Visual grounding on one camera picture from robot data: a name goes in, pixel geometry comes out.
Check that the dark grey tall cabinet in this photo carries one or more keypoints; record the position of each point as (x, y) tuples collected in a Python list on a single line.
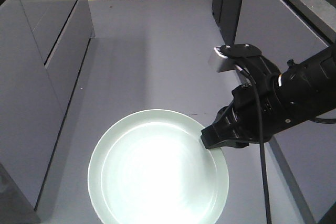
[(226, 14)]

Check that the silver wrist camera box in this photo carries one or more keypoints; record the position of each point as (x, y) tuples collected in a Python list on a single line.
[(229, 57)]

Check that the light green round plate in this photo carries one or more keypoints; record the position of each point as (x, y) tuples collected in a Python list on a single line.
[(152, 167)]

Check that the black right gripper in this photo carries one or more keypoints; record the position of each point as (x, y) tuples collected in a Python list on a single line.
[(242, 122)]

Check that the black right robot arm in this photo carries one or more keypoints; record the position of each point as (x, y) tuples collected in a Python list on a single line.
[(306, 90)]

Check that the grey cabinet left row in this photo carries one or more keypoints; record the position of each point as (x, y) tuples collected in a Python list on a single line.
[(43, 43)]

